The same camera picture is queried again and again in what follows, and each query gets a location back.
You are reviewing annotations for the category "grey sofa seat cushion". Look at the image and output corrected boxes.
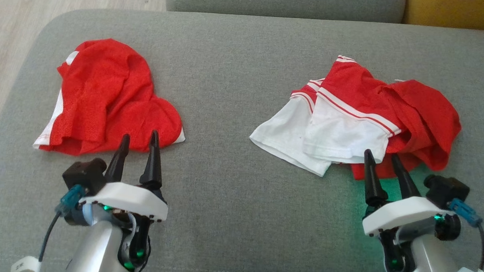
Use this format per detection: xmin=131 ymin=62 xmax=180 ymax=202
xmin=164 ymin=0 xmax=407 ymax=24

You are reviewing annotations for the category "grey sofa seat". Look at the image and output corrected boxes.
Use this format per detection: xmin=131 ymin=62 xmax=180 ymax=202
xmin=0 ymin=4 xmax=484 ymax=272

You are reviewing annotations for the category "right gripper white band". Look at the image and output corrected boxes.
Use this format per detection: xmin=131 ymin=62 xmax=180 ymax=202
xmin=360 ymin=149 xmax=458 ymax=241

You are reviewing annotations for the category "red shorts white stripe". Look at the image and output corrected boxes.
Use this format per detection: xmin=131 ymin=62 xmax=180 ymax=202
xmin=32 ymin=35 xmax=190 ymax=161

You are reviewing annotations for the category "large yellow back cushion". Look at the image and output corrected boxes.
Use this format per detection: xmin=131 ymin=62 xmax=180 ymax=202
xmin=403 ymin=0 xmax=484 ymax=32

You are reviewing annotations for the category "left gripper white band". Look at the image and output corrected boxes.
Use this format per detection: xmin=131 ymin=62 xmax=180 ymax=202
xmin=77 ymin=127 xmax=172 ymax=223

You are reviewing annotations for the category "red white basketball jersey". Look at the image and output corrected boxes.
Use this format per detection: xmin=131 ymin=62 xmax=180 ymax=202
xmin=248 ymin=51 xmax=465 ymax=185

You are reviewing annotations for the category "right arm black cable teal plug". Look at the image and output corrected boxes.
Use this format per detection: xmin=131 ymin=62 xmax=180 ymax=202
xmin=444 ymin=198 xmax=484 ymax=272

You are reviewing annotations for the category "arm black cable teal plug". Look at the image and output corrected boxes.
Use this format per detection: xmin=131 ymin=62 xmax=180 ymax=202
xmin=38 ymin=183 xmax=87 ymax=265
xmin=444 ymin=198 xmax=484 ymax=272

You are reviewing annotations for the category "left arm black cable teal plug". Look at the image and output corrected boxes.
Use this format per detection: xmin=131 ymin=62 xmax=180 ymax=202
xmin=38 ymin=183 xmax=87 ymax=265

